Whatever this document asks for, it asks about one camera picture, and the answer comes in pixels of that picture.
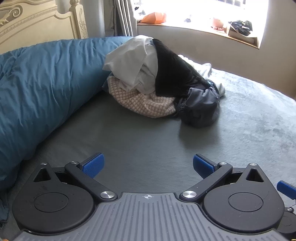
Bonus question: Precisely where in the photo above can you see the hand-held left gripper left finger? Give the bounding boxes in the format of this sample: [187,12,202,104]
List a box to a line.
[33,153,117,201]

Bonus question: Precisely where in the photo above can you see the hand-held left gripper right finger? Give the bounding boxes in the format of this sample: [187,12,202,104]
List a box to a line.
[179,154,266,202]

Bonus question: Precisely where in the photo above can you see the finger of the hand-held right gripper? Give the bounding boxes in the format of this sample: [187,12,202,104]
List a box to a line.
[277,181,296,200]

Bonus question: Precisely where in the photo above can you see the dark grey shorts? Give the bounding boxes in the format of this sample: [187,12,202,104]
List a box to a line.
[173,80,220,128]

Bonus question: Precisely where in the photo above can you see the grey bed blanket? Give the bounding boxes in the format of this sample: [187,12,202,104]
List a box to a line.
[0,56,296,232]

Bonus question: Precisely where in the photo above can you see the blue garment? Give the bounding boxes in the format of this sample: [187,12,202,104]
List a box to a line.
[207,79,220,95]

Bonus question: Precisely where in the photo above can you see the blue duvet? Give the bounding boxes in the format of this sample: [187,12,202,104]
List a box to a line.
[0,36,135,224]

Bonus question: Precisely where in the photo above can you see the white crumpled cloth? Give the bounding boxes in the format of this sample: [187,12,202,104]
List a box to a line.
[178,54,226,98]

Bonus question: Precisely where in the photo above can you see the black garment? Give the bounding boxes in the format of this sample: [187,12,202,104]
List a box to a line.
[151,38,210,98]

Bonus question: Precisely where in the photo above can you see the cardboard box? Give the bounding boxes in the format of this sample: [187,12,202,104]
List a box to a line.
[225,22,258,44]

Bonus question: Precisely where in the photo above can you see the terracotta flower pot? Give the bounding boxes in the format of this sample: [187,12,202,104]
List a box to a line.
[211,17,226,30]

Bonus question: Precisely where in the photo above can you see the dark plastic bag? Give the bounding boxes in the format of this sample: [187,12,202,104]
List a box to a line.
[228,20,253,36]

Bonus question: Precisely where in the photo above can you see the grey curtain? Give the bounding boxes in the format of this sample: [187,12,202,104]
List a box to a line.
[104,0,139,39]

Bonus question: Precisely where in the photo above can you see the cream carved headboard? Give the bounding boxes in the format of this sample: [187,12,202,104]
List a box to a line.
[0,0,89,55]

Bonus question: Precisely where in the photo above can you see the orange bag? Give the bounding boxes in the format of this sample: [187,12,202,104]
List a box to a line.
[140,11,167,24]

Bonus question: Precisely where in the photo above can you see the window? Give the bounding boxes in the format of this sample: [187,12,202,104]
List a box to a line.
[136,0,270,49]

